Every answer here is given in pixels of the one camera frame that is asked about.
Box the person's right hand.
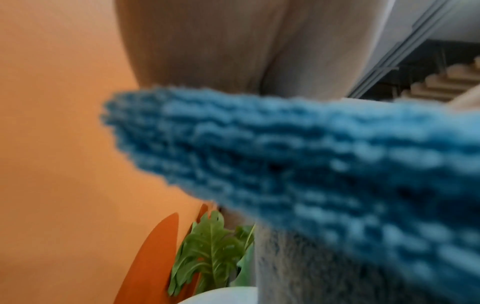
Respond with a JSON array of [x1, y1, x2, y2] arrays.
[[447, 87, 480, 112]]

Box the person's left hand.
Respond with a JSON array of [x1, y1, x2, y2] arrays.
[[113, 0, 397, 102]]

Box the blue towel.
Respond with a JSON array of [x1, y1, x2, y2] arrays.
[[100, 84, 480, 304]]

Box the beige ceiling baffles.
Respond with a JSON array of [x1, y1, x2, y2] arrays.
[[399, 56, 480, 103]]

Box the grey ceiling pipe bundle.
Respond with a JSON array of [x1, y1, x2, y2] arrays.
[[346, 0, 459, 99]]

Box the green leafy plant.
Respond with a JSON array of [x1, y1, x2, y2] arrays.
[[166, 210, 258, 297]]

